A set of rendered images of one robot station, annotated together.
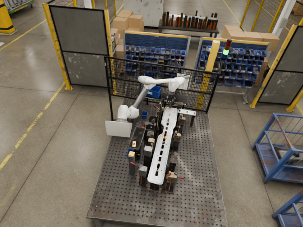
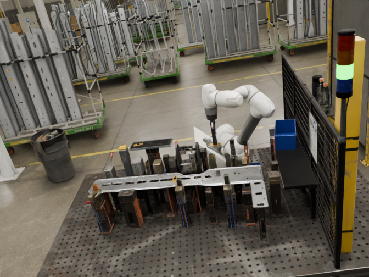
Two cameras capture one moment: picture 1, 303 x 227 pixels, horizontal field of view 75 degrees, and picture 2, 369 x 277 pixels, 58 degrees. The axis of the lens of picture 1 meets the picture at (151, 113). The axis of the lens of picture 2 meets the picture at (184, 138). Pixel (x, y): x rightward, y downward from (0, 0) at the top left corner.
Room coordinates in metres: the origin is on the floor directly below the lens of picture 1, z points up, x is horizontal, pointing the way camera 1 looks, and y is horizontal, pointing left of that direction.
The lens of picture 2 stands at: (2.01, -2.41, 2.39)
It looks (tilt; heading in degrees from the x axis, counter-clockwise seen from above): 26 degrees down; 91
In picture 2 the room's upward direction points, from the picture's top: 11 degrees counter-clockwise
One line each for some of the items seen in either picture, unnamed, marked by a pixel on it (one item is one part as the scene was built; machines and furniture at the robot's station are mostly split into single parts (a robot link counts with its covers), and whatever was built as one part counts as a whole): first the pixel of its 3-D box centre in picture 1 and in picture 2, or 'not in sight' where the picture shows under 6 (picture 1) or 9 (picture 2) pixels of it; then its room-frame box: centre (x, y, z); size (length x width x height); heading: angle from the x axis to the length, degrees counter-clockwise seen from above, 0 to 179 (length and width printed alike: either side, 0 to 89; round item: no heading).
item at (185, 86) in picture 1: (182, 81); (314, 137); (2.81, -0.48, 1.30); 0.23 x 0.02 x 0.31; 80
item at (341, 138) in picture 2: (223, 58); (344, 94); (2.73, -1.01, 1.79); 0.07 x 0.07 x 0.57
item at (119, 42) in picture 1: (118, 48); not in sight; (5.53, 1.09, 0.52); 1.21 x 0.81 x 1.05; 1
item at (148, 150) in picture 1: (147, 157); (142, 180); (1.53, 0.01, 0.90); 0.13 x 0.10 x 0.41; 80
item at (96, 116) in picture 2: not in sight; (44, 95); (-0.55, 3.65, 0.88); 1.93 x 1.01 x 1.76; 3
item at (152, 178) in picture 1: (164, 138); (172, 180); (1.81, -0.21, 1.00); 1.38 x 0.22 x 0.02; 170
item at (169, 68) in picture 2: not in sight; (156, 45); (1.51, 6.80, 0.88); 1.91 x 1.00 x 1.76; 88
